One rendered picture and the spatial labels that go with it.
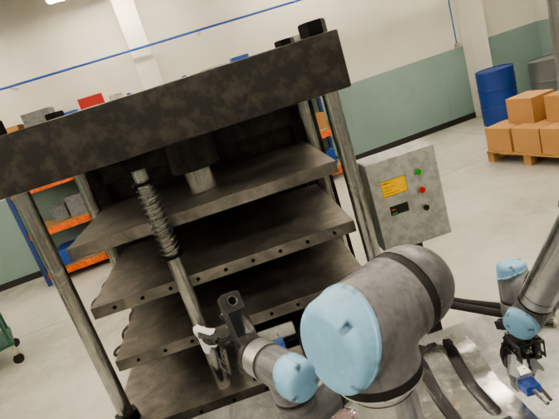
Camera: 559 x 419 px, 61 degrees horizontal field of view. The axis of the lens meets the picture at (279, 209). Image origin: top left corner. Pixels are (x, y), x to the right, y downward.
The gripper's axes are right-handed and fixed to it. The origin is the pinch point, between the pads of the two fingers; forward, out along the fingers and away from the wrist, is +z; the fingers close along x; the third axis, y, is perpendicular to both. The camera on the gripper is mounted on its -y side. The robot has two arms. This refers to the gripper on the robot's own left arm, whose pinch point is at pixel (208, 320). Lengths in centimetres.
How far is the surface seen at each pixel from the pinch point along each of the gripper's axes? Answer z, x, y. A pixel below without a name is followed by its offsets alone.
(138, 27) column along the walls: 587, 238, -193
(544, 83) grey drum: 258, 696, -6
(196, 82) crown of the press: 52, 37, -58
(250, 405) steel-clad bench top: 51, 29, 62
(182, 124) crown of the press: 57, 30, -45
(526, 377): -32, 75, 42
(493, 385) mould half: -22, 74, 48
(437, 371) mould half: -7, 68, 45
